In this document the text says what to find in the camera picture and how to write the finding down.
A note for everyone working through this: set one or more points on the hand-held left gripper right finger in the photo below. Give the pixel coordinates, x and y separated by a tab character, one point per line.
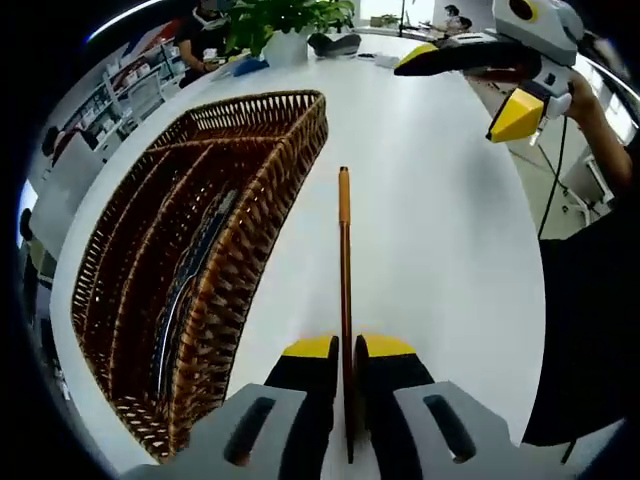
395	372

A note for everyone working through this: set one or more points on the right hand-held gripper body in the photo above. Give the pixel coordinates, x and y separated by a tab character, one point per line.
557	40

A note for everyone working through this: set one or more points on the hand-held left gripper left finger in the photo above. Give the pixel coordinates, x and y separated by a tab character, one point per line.
305	375

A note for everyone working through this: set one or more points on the brown wooden chopstick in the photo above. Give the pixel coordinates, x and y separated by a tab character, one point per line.
345	250

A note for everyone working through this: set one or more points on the brown wicker utensil storage tray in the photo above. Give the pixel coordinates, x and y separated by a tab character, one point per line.
125	250

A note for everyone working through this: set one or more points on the white storage shelf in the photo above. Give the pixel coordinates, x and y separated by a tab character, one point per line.
125	85

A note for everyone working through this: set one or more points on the person's right hand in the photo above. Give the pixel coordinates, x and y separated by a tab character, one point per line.
582	100

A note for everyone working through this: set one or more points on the white power adapter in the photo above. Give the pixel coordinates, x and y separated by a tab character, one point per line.
387	61

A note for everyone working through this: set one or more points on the black grey device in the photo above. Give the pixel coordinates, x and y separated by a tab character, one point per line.
335	46

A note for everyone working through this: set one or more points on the white plant pot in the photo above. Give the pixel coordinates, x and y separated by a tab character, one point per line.
285	50

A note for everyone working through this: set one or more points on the person's black shirt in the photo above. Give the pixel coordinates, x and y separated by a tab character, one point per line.
585	325

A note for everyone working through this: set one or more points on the green leafy plant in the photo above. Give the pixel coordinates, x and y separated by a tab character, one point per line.
280	20

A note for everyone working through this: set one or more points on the blue cloth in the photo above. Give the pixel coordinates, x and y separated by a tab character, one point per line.
250	67

